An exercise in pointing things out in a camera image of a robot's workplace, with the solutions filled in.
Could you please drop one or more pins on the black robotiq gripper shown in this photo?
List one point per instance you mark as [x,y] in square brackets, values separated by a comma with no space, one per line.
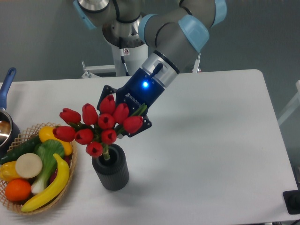
[139,89]

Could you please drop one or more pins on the red tulip bouquet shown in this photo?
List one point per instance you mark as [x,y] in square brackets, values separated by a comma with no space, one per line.
[95,130]

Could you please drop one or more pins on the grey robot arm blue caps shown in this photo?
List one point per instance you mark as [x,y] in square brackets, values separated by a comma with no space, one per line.
[149,49]

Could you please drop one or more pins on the dark grey ribbed vase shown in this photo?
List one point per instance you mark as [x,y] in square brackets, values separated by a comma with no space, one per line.
[113,173]

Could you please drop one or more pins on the green bok choy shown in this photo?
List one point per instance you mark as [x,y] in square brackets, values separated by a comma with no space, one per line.
[45,151]

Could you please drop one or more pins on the yellow banana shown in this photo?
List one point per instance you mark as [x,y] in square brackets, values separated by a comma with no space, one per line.
[53,190]

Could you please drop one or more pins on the green cucumber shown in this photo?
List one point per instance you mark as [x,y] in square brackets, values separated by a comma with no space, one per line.
[26,147]

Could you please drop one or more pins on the beige round bun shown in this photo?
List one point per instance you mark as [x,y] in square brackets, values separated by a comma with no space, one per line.
[28,165]

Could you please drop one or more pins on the yellow bell pepper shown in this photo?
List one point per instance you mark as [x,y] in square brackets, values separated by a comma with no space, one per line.
[8,172]

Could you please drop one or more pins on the orange fruit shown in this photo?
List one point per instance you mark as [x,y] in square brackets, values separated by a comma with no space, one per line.
[18,190]

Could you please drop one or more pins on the black device at table edge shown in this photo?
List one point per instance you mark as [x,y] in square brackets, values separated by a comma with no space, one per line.
[292,201]

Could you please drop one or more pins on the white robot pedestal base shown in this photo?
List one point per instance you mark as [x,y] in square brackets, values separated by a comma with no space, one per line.
[126,62]

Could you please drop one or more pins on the blue handled steel pot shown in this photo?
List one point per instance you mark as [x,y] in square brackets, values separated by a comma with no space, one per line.
[8,129]

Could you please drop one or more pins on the white frame at right edge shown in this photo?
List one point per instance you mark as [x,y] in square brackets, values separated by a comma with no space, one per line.
[290,107]

